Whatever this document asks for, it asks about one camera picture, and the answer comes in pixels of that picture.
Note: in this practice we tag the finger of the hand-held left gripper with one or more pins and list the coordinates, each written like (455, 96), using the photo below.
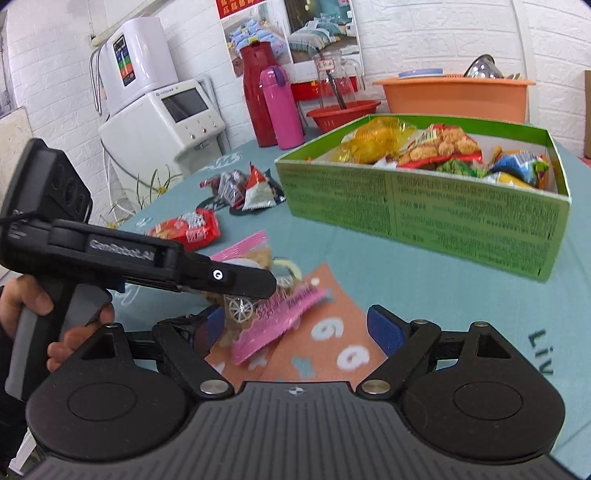
(231, 279)
(138, 284)

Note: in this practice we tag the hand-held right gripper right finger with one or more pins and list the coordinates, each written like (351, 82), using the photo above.
(383, 327)

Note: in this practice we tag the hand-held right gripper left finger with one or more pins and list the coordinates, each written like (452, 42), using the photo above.
(214, 323)

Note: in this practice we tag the green cardboard box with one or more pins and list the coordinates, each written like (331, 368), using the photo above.
(415, 217)

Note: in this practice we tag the person's left hand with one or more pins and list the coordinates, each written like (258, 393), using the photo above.
(27, 295)

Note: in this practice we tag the teal tablecloth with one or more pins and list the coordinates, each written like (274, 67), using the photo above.
(438, 300)

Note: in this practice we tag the triangular silver red packet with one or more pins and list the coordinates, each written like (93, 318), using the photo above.
(256, 189)

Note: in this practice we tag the dark snack packets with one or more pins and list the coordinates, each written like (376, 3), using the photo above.
(228, 184)

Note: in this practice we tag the green leafy plant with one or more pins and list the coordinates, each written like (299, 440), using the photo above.
(159, 184)

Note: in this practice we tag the white appliance with screen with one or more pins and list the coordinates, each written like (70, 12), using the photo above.
(138, 134)

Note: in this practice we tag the pink bottle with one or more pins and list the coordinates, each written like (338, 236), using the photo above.
(281, 110)

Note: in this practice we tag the green snack packet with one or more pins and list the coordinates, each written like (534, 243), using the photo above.
(459, 167)

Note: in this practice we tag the red thermos jug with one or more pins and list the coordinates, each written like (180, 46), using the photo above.
(254, 92)

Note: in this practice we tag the clear yellow snack packet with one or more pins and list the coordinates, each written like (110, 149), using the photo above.
(374, 138)

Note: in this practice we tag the red plastic basket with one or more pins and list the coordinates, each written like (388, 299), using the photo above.
(332, 119)

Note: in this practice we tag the red peanut snack packet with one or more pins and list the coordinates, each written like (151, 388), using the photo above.
(438, 145)

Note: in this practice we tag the white water purifier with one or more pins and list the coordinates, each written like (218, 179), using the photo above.
(143, 55)

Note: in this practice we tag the blue yellow snack packet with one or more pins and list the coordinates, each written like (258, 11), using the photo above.
(521, 166)

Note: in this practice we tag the dark utensil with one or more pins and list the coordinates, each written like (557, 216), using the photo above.
(337, 90)

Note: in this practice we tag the glass pitcher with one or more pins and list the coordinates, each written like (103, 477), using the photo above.
(351, 78)

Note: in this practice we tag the orange plastic basin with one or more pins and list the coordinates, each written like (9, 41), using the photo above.
(452, 99)

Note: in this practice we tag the blue rimmed bowl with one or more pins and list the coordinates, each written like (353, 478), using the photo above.
(420, 73)

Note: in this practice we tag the metal bowl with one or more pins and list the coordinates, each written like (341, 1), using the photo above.
(482, 67)

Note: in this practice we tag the brown cardboard box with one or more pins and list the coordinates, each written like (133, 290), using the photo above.
(588, 115)

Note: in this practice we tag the blue bedding wall poster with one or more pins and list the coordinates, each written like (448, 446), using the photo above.
(254, 34)

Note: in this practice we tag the bedroom wall poster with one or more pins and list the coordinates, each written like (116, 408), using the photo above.
(318, 32)

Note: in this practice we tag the red gold wall poster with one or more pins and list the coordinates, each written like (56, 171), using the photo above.
(235, 7)

